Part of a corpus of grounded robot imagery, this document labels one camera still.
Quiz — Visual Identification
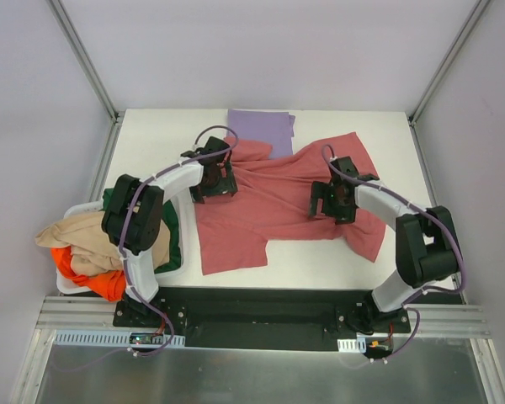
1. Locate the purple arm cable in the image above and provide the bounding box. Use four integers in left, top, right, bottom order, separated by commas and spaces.
117, 125, 240, 325
322, 144, 466, 312

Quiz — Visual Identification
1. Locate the white laundry basket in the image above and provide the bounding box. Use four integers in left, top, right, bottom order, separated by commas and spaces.
56, 194, 193, 295

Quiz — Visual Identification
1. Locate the pink t shirt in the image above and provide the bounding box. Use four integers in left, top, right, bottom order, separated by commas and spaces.
195, 132, 385, 275

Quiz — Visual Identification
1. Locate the right white cable duct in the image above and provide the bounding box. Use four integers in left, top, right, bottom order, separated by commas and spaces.
337, 337, 367, 354

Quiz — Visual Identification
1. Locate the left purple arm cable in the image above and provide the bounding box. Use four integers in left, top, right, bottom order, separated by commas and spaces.
117, 125, 240, 325

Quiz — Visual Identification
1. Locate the folded purple t shirt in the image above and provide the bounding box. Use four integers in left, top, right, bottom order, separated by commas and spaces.
227, 109, 295, 158

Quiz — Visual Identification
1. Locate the left white cable duct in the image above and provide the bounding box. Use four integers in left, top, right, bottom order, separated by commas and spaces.
54, 330, 185, 349

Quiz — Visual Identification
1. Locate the left aluminium frame post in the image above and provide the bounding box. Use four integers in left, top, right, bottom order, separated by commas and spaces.
45, 0, 120, 122

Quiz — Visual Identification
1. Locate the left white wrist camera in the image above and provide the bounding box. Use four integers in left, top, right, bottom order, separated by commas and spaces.
180, 145, 201, 158

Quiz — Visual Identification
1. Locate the green t shirt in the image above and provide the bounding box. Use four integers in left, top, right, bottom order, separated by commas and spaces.
95, 201, 182, 274

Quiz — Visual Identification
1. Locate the orange t shirt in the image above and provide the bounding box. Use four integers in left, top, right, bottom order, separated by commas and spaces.
50, 247, 126, 302

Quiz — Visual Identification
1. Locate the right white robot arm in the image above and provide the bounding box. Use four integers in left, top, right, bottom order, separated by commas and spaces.
309, 157, 463, 332

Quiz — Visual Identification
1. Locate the aluminium frame post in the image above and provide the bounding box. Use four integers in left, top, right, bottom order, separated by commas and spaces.
45, 0, 120, 122
408, 0, 493, 127

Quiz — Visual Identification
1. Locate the right aluminium frame post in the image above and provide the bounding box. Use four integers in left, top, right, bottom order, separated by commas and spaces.
408, 0, 493, 127

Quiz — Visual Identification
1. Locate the beige t shirt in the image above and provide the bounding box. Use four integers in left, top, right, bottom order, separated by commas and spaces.
35, 212, 172, 274

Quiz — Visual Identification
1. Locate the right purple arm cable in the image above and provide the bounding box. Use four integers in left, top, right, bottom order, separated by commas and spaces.
322, 144, 466, 312

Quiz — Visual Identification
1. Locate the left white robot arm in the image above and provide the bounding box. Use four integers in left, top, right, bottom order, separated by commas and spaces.
101, 136, 238, 327

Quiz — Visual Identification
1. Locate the white cable duct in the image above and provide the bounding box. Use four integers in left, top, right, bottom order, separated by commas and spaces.
337, 337, 367, 354
54, 330, 185, 349

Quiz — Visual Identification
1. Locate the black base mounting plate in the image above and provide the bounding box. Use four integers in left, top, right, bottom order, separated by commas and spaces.
113, 287, 410, 352

